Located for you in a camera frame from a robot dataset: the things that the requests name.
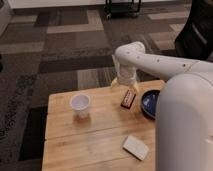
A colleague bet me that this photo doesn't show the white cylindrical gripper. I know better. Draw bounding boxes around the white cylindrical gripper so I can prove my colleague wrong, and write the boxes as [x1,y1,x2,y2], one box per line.
[110,65,139,93]

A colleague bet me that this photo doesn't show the black eraser block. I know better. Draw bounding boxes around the black eraser block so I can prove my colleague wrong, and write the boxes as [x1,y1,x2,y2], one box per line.
[121,90,136,109]

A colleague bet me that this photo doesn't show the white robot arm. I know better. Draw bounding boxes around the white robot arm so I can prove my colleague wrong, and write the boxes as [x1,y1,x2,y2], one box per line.
[112,41,213,171]

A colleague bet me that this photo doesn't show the white sponge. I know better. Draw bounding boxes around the white sponge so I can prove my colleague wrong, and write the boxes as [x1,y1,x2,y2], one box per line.
[123,135,149,160]

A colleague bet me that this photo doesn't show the dark blue bowl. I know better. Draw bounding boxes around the dark blue bowl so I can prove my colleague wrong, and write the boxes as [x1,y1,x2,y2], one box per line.
[140,90,160,120]

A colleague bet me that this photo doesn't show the white paper cup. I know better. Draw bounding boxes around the white paper cup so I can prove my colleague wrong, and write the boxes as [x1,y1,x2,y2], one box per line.
[70,94,90,118]

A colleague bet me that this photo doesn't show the black rolling cart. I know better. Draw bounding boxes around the black rolling cart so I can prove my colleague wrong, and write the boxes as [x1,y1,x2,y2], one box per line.
[104,0,142,19]

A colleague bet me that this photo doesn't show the black office chair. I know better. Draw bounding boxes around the black office chair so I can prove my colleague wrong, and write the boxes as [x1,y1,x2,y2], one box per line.
[175,0,213,60]

